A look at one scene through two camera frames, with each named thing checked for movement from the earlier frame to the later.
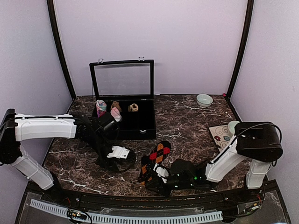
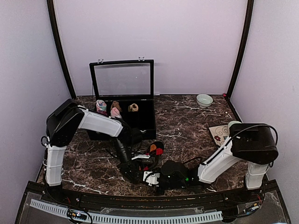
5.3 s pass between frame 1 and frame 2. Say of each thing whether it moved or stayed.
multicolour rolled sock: stayed
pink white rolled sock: stayed
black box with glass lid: stayed
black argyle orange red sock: moved
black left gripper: moved
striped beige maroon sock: stayed
